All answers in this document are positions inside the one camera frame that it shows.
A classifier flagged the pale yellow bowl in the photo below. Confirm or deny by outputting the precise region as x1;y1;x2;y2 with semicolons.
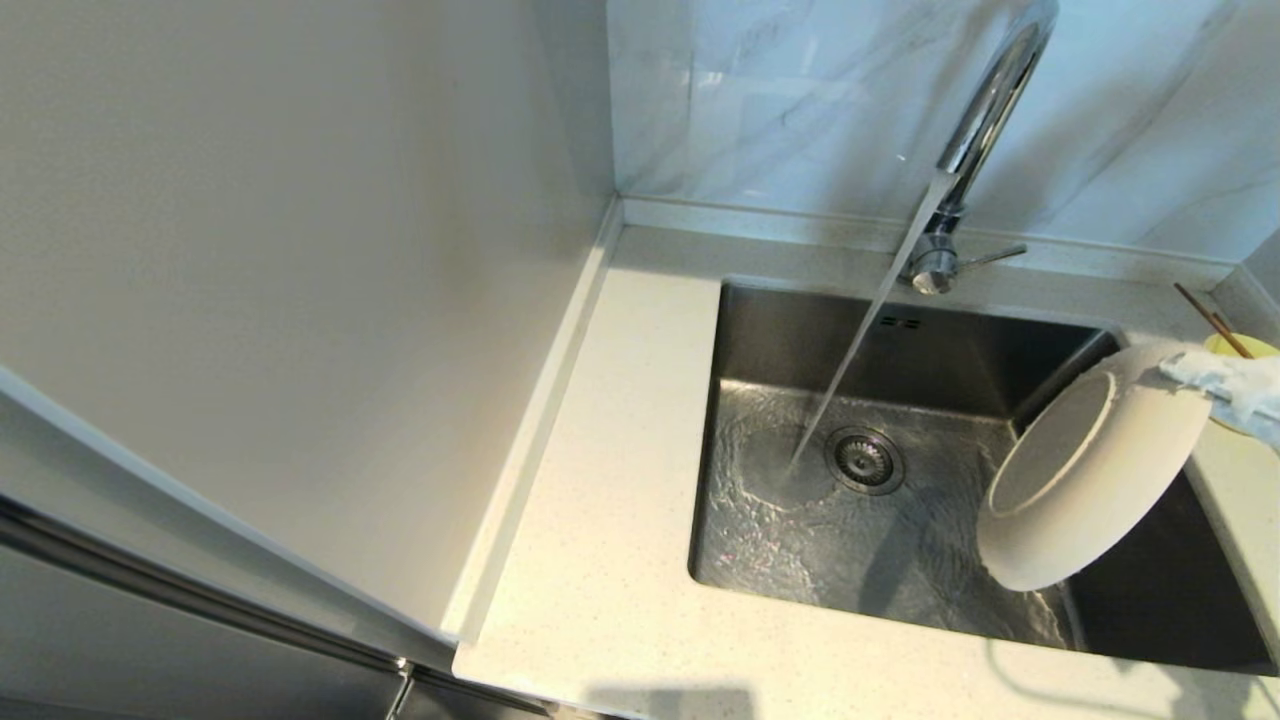
1205;333;1280;437

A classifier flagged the brown wooden chopstick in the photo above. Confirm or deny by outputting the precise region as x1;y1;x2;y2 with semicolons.
1211;313;1256;359
1174;282;1253;359

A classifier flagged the white ribbed plate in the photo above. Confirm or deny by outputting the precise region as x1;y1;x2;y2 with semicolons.
977;343;1214;593

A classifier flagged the chrome faucet lever handle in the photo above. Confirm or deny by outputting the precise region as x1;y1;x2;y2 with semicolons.
958;243;1031;271

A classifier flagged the stainless steel sink basin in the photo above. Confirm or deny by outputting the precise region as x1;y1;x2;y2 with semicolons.
688;280;1280;677

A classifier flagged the chrome gooseneck kitchen faucet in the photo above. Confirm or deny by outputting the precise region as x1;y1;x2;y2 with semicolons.
898;0;1063;296

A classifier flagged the round metal drain strainer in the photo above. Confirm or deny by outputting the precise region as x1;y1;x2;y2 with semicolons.
825;426;908;497

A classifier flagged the white tall side panel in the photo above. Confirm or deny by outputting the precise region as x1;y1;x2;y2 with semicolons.
0;0;623;646

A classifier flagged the metal appliance handle bar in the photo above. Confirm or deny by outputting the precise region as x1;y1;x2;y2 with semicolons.
0;498;416;720

